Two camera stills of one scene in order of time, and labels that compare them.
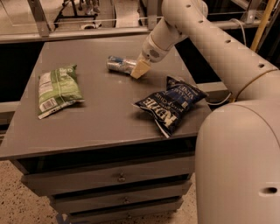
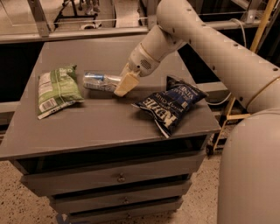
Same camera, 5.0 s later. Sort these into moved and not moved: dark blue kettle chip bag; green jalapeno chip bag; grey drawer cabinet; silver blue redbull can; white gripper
Moved: white gripper; silver blue redbull can
Not moved: green jalapeno chip bag; dark blue kettle chip bag; grey drawer cabinet
